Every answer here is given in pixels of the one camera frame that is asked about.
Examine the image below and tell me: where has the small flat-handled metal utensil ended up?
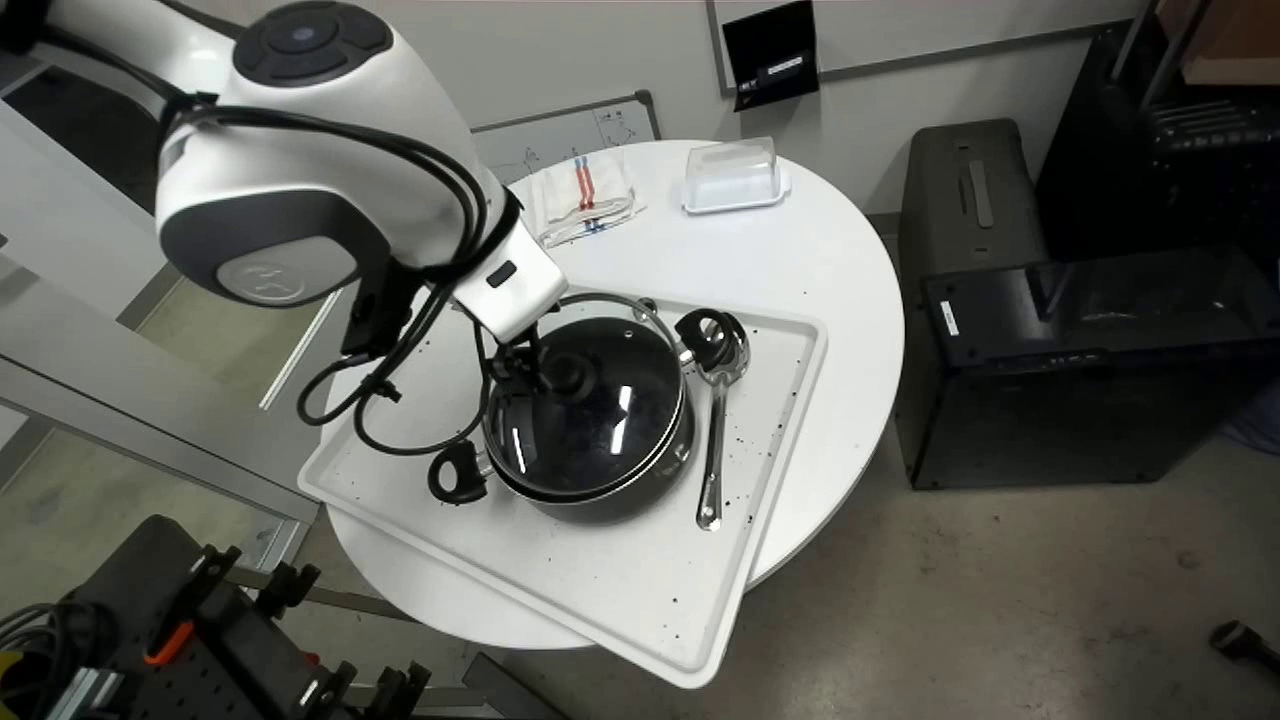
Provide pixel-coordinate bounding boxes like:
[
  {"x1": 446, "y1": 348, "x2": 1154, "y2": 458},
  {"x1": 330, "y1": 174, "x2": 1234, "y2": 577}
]
[{"x1": 693, "y1": 348, "x2": 750, "y2": 535}]

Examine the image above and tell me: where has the folded white striped cloth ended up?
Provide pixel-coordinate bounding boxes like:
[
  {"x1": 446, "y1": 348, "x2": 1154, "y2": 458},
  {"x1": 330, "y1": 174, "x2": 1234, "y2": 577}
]
[{"x1": 511, "y1": 147, "x2": 648, "y2": 251}]

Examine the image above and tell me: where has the open cardboard box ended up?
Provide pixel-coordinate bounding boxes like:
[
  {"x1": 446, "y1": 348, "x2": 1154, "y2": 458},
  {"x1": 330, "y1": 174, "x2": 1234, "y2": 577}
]
[{"x1": 1154, "y1": 0, "x2": 1280, "y2": 93}]

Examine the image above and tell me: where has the black pot with glass lid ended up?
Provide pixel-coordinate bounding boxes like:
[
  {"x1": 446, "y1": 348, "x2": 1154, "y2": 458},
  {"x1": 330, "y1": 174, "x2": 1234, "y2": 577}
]
[{"x1": 481, "y1": 313, "x2": 694, "y2": 505}]

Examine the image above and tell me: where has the black wall marker holder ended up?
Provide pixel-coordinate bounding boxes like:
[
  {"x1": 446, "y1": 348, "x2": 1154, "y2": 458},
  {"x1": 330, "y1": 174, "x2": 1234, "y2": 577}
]
[{"x1": 715, "y1": 0, "x2": 823, "y2": 115}]

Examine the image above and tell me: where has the black cooking pot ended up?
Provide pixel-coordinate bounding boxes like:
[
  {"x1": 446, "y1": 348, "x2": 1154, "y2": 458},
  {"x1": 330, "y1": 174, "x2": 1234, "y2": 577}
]
[{"x1": 428, "y1": 288, "x2": 703, "y2": 529}]

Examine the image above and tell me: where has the small black floor object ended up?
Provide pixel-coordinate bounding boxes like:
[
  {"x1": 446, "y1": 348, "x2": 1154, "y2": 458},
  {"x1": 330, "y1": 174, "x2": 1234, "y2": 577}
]
[{"x1": 1209, "y1": 616, "x2": 1280, "y2": 675}]

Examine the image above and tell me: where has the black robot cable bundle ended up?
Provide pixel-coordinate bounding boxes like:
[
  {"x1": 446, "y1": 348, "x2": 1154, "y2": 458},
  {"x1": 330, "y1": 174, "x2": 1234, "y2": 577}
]
[{"x1": 158, "y1": 93, "x2": 535, "y2": 462}]

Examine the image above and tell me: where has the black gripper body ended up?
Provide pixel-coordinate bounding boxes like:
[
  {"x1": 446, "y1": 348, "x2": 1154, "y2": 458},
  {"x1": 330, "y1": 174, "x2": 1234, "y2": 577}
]
[{"x1": 483, "y1": 317, "x2": 557, "y2": 392}]

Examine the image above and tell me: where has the clear plastic container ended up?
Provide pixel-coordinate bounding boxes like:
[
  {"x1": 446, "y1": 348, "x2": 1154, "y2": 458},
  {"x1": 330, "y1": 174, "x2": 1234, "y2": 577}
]
[{"x1": 675, "y1": 130, "x2": 791, "y2": 218}]

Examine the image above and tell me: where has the black perforated tool stand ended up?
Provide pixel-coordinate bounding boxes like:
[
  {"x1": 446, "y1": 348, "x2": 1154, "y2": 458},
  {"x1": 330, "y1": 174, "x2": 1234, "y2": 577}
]
[{"x1": 0, "y1": 510, "x2": 442, "y2": 720}]

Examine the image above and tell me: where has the white plastic tray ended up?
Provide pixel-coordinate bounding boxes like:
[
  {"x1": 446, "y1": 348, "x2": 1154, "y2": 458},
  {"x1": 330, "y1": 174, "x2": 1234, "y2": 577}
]
[{"x1": 293, "y1": 285, "x2": 833, "y2": 695}]

